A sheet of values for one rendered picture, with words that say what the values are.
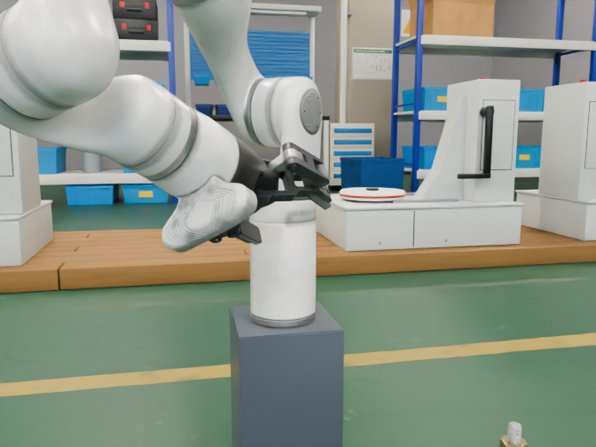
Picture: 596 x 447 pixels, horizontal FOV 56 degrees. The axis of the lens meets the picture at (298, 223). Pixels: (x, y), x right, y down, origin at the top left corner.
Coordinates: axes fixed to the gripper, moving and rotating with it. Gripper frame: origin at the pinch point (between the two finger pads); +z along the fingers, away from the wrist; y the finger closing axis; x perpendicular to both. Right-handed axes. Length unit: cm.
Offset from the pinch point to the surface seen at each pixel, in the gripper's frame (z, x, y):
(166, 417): 39, 3, 56
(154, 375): 50, -10, 68
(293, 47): 367, -428, 126
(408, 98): 397, -314, 38
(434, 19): 354, -343, -15
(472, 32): 385, -335, -39
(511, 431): -1.9, 27.0, -14.6
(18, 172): 57, -110, 132
